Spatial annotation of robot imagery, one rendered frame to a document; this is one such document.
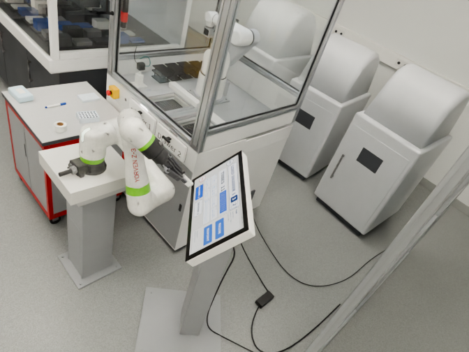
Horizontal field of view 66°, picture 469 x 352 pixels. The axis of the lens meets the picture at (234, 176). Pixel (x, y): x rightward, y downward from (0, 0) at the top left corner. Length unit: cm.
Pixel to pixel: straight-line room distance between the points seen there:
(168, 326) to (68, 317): 59
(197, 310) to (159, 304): 39
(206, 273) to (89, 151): 84
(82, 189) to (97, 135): 27
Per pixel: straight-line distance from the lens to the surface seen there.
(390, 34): 481
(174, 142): 221
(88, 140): 189
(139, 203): 179
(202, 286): 196
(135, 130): 151
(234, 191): 156
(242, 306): 262
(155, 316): 243
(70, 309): 250
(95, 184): 196
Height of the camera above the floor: 214
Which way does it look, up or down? 37 degrees down
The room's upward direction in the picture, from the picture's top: 18 degrees clockwise
